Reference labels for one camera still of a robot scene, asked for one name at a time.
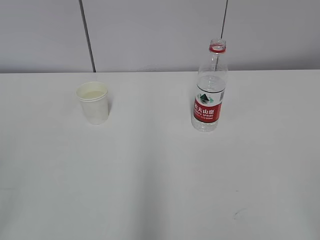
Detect clear water bottle red label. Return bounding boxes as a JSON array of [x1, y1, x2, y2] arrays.
[[191, 38, 228, 132]]

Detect white paper cup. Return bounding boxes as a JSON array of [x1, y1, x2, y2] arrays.
[[76, 81, 109, 125]]

